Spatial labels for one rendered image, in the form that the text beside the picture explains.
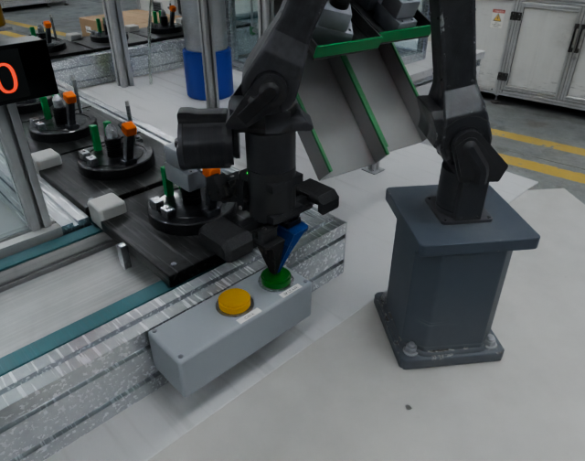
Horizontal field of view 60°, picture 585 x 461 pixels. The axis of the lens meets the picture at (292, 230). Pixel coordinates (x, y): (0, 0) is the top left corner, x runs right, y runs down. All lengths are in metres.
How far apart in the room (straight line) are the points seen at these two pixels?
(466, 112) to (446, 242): 0.15
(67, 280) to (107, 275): 0.06
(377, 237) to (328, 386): 0.37
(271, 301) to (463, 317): 0.25
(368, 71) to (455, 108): 0.51
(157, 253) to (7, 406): 0.27
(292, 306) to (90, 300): 0.29
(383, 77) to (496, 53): 3.69
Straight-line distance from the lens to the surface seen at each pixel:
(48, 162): 1.06
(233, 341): 0.62
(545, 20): 4.61
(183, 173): 0.76
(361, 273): 0.87
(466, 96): 0.58
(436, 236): 0.61
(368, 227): 0.99
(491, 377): 0.74
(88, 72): 1.98
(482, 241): 0.61
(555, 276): 0.96
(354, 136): 0.94
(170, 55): 2.12
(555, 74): 4.65
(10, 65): 0.75
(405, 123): 1.05
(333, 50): 0.83
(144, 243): 0.76
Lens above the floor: 1.38
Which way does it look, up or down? 32 degrees down
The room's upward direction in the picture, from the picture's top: straight up
